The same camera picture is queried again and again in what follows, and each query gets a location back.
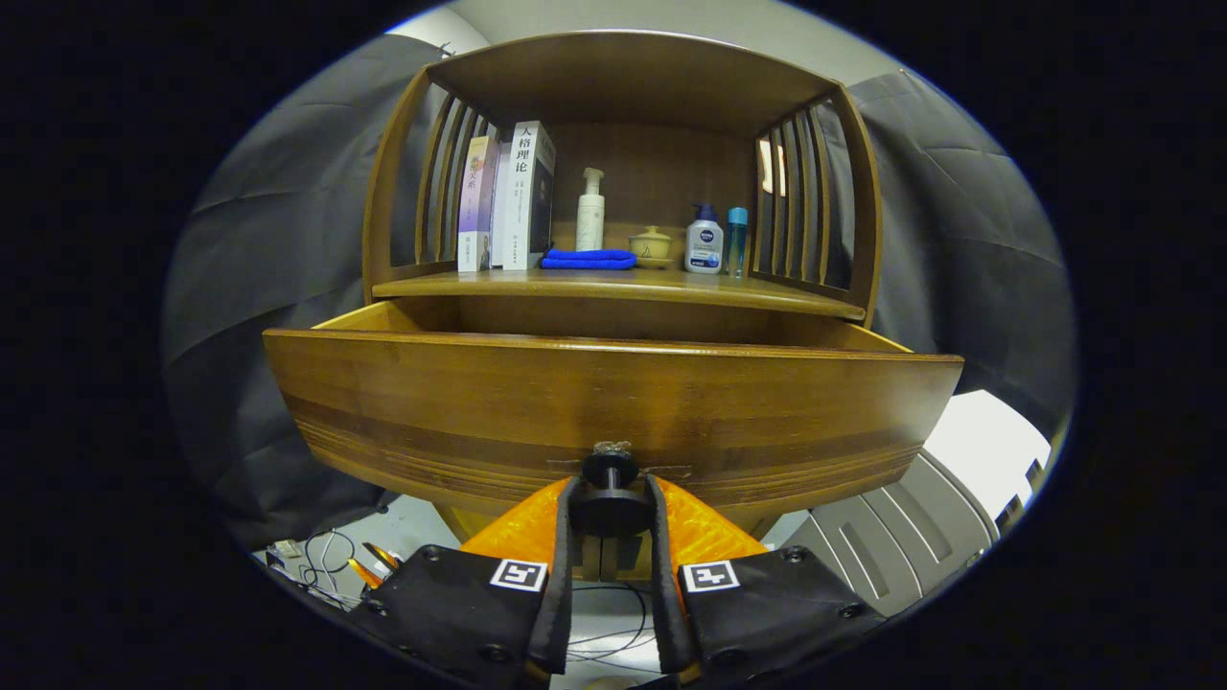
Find tangled floor cables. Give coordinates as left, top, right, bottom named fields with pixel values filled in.
left=270, top=527, right=384, bottom=611

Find black backdrop cloth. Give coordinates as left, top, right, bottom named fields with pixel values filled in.
left=161, top=34, right=1077, bottom=552

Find black floor cables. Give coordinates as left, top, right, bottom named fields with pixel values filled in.
left=566, top=582, right=662, bottom=664

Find white pump bottle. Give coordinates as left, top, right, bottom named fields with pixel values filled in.
left=576, top=168, right=607, bottom=253

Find white bottle with blue cap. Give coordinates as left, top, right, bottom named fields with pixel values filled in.
left=684, top=202, right=725, bottom=276

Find white book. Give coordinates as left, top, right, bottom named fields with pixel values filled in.
left=490, top=120, right=557, bottom=272

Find brown wooden drawer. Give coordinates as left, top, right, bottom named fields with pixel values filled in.
left=262, top=297, right=965, bottom=523

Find orange yellow tool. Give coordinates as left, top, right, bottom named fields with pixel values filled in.
left=347, top=541, right=404, bottom=590

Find wooden countertop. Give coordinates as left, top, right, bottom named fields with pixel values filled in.
left=372, top=266, right=867, bottom=322

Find black drawer knob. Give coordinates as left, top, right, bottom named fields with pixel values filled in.
left=569, top=441, right=657, bottom=540

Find blue folded cloth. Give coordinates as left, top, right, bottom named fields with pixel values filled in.
left=539, top=248, right=637, bottom=271

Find white table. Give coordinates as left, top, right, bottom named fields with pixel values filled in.
left=922, top=389, right=1053, bottom=509

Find yellow lidded teacup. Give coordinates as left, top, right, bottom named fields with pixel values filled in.
left=629, top=225, right=675, bottom=270

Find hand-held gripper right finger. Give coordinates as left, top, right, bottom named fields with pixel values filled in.
left=644, top=473, right=888, bottom=686

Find brown wooden cabinet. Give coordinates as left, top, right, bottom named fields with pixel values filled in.
left=361, top=29, right=883, bottom=583

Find slim teal bottle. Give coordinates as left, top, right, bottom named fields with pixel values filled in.
left=724, top=207, right=750, bottom=280

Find purple book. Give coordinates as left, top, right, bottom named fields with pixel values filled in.
left=456, top=134, right=501, bottom=273

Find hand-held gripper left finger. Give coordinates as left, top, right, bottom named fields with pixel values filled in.
left=347, top=476, right=581, bottom=683

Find grey ribbed panel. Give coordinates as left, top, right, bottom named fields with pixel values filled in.
left=781, top=450, right=1003, bottom=619

